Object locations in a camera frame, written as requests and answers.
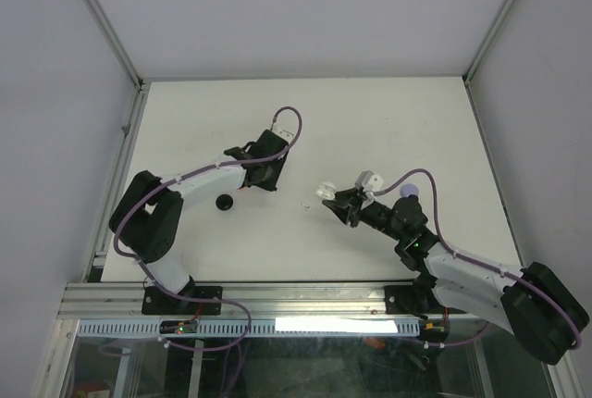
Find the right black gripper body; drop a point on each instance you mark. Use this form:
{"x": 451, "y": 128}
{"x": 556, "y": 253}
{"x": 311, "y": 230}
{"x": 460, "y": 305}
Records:
{"x": 353, "y": 216}

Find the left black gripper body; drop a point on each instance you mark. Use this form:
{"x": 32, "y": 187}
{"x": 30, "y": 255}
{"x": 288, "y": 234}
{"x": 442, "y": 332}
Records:
{"x": 271, "y": 179}

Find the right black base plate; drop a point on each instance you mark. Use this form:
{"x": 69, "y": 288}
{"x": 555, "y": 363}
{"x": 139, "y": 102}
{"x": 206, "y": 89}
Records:
{"x": 404, "y": 298}

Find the left aluminium frame post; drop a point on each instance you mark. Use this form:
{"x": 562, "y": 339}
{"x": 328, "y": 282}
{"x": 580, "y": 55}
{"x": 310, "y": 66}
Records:
{"x": 112, "y": 39}

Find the aluminium mounting rail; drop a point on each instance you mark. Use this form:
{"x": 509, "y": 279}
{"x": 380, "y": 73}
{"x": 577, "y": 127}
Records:
{"x": 357, "y": 299}

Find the white earbud charging case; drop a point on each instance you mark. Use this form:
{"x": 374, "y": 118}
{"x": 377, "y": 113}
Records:
{"x": 326, "y": 191}

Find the black earbud charging case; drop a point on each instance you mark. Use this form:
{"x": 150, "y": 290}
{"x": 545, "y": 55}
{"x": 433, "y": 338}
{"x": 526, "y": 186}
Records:
{"x": 224, "y": 202}

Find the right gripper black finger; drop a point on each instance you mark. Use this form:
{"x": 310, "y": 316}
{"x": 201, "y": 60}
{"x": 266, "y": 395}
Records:
{"x": 349, "y": 196}
{"x": 343, "y": 211}

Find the grey slotted cable duct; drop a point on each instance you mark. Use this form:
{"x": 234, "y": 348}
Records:
{"x": 282, "y": 327}

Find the aluminium frame post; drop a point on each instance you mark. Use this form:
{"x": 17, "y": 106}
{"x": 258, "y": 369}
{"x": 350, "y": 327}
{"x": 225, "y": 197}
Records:
{"x": 494, "y": 29}
{"x": 112, "y": 39}

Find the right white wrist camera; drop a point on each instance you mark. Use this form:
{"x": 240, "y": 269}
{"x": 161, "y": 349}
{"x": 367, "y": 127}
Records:
{"x": 368, "y": 184}

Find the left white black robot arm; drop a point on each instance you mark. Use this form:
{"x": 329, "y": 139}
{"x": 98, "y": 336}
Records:
{"x": 147, "y": 217}

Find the right aluminium frame post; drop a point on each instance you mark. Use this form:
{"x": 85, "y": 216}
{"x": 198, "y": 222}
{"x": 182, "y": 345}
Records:
{"x": 494, "y": 29}

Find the purple earbud charging case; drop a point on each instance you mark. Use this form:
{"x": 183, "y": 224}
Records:
{"x": 408, "y": 190}

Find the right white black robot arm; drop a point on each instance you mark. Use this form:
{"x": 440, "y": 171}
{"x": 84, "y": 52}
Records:
{"x": 531, "y": 303}

